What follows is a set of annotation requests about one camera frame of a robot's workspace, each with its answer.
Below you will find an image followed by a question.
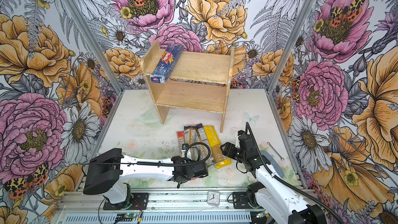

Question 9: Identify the blue-end spaghetti bag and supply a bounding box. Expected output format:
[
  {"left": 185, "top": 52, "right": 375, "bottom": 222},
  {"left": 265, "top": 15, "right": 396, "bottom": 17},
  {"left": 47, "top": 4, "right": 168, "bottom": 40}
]
[
  {"left": 196, "top": 123, "right": 215, "bottom": 166},
  {"left": 184, "top": 125, "right": 202, "bottom": 161}
]

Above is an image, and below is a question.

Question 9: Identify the blue Barilla spaghetti box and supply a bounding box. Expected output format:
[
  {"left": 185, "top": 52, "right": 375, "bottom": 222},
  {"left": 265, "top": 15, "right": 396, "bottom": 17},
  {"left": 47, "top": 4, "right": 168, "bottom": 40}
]
[{"left": 150, "top": 43, "right": 184, "bottom": 84}]

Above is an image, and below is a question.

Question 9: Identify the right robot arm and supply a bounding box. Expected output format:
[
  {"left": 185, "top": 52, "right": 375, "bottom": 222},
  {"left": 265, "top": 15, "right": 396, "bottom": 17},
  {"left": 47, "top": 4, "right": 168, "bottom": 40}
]
[{"left": 221, "top": 130, "right": 327, "bottom": 224}]

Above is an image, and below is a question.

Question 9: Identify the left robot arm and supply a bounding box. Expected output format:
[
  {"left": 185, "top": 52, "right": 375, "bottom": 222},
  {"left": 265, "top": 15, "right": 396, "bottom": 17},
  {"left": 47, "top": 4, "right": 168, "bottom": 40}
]
[{"left": 83, "top": 142, "right": 211, "bottom": 205}]

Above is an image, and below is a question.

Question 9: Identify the wooden two-tier shelf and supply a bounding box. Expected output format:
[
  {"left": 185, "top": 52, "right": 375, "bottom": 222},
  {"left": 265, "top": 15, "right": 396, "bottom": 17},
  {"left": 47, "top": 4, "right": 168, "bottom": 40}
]
[{"left": 141, "top": 41, "right": 235, "bottom": 131}]

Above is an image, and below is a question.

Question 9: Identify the yellow spaghetti bag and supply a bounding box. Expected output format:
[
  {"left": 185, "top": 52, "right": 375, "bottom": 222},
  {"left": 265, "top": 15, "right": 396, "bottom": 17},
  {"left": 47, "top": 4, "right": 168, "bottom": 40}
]
[{"left": 204, "top": 125, "right": 231, "bottom": 169}]

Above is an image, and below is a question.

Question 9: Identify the red spaghetti bag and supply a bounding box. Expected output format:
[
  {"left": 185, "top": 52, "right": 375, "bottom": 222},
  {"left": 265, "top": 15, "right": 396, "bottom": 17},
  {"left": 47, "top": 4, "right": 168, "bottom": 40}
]
[{"left": 177, "top": 131, "right": 189, "bottom": 156}]

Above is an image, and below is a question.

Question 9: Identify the small white clock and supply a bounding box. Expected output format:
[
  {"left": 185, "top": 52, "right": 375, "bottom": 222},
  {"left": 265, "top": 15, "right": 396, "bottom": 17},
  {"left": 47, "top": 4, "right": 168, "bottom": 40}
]
[{"left": 206, "top": 190, "right": 221, "bottom": 206}]

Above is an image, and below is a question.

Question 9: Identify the green circuit board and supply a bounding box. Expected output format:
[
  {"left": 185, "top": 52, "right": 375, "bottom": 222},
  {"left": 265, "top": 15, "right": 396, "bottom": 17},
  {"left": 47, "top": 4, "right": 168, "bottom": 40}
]
[{"left": 114, "top": 213, "right": 142, "bottom": 224}]

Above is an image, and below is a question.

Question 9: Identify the aluminium front rail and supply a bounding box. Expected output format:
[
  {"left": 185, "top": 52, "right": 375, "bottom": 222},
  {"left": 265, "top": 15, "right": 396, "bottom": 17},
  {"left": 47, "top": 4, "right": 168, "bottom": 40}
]
[{"left": 52, "top": 188, "right": 273, "bottom": 224}]

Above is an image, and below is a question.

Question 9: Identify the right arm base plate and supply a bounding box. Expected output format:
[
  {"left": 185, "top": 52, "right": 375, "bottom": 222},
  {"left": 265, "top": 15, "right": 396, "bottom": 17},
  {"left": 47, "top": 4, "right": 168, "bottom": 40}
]
[{"left": 232, "top": 191, "right": 259, "bottom": 209}]

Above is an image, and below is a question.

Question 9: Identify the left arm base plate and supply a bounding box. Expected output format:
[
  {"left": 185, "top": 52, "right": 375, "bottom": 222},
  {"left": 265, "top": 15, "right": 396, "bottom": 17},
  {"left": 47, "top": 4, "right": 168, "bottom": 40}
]
[{"left": 103, "top": 193, "right": 149, "bottom": 211}]

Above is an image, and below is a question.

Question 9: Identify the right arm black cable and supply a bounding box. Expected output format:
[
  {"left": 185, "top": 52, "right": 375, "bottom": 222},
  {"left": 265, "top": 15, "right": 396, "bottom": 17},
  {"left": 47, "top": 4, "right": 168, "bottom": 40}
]
[{"left": 245, "top": 122, "right": 344, "bottom": 224}]

